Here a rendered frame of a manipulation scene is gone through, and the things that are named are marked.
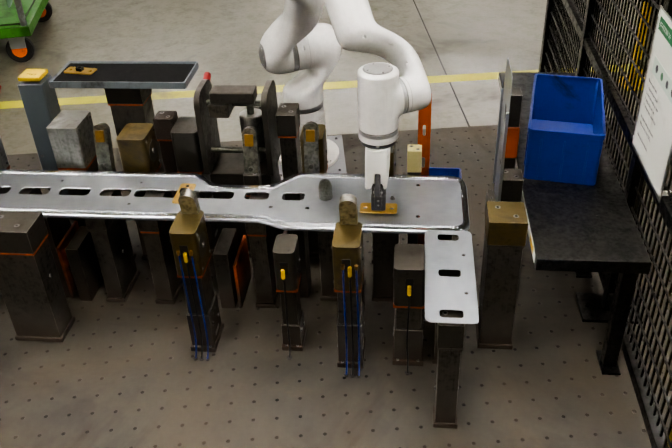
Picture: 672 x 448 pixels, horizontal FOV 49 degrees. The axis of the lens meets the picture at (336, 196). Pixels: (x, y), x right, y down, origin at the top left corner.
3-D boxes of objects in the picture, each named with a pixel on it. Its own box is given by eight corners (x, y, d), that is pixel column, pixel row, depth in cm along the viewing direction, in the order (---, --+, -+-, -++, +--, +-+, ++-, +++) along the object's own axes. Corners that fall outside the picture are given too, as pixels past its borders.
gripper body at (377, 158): (362, 123, 163) (363, 167, 169) (359, 146, 154) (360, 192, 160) (396, 124, 162) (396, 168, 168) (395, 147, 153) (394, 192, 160)
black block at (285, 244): (279, 360, 173) (268, 261, 156) (285, 331, 181) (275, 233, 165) (301, 361, 172) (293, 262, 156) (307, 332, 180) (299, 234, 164)
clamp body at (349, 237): (334, 378, 167) (327, 255, 148) (339, 340, 177) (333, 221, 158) (363, 379, 167) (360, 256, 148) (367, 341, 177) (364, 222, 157)
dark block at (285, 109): (287, 250, 207) (275, 114, 184) (291, 235, 213) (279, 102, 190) (305, 250, 207) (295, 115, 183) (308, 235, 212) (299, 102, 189)
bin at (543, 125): (522, 178, 172) (527, 129, 165) (529, 118, 196) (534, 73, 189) (596, 186, 168) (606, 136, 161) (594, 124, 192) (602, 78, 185)
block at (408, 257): (391, 375, 167) (391, 278, 152) (393, 338, 177) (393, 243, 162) (423, 377, 167) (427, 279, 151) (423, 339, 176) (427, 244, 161)
